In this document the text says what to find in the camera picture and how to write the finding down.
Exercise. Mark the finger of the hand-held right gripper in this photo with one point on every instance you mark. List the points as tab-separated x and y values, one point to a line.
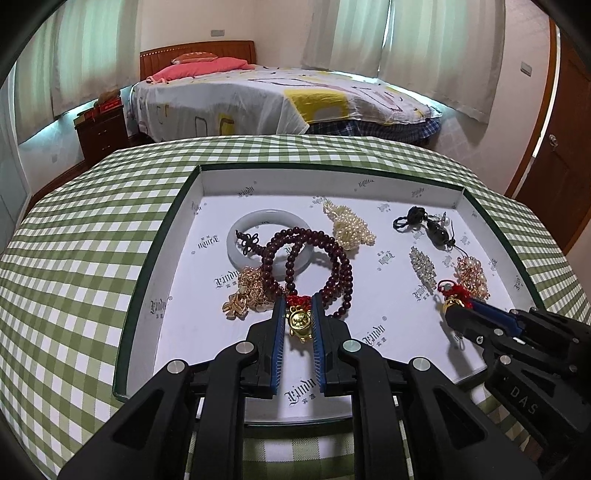
471	327
498	318

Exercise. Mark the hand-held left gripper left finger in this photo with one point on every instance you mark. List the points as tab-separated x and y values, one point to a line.
276	355

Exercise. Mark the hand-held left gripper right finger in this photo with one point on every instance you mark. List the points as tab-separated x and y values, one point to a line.
318	350

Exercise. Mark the red knot gold pig charm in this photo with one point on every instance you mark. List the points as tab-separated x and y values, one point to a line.
299	323

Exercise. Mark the red knot gold ingot charm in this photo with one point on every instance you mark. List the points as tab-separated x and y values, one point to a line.
455	291

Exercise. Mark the gold pearl brooch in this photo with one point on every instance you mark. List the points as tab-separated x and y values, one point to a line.
473	277

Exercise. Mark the silver crystal brooch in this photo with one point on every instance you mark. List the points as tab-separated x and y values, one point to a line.
422	265

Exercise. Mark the dark green jewelry tray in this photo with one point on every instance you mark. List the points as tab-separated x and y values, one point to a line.
198	332

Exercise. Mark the white jade bangle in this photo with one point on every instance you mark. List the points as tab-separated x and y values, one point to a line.
239	222

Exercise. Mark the brown wooden door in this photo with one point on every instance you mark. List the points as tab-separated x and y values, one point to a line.
563	161

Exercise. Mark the green checkered tablecloth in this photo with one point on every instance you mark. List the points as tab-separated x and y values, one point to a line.
69	254

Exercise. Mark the bed with patterned sheet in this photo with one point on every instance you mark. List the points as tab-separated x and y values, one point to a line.
240	101

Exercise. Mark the pale green curtain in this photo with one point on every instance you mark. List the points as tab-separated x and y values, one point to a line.
346	32
443	50
87	50

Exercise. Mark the dark wooden nightstand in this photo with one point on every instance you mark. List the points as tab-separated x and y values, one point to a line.
104	134

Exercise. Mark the pink pillow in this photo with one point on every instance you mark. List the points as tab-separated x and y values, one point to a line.
198	71

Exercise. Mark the red box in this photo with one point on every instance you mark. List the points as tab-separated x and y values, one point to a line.
110	105

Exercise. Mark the small orange pillow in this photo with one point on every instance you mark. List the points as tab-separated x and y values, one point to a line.
194	57

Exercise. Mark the wooden headboard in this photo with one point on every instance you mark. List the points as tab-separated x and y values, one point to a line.
161	57

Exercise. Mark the white wall switch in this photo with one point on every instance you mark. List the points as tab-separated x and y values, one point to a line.
525	69

